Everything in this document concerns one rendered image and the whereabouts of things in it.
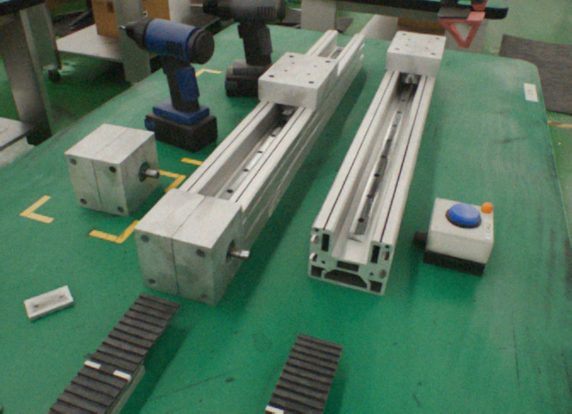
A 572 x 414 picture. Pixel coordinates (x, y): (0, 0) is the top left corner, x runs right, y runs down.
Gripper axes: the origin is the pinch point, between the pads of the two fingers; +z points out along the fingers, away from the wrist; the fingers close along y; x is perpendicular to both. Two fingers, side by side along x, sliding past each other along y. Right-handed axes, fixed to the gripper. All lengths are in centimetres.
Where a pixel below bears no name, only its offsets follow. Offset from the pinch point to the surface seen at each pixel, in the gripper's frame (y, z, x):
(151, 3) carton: -125, 90, -236
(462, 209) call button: 36.5, 0.8, 8.1
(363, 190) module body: 36.1, 1.7, -6.7
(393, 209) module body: 41.7, -4.2, 1.0
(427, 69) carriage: -3.4, 14.3, -10.2
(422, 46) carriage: -10.1, 14.2, -13.3
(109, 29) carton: -98, 89, -254
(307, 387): 67, -10, 2
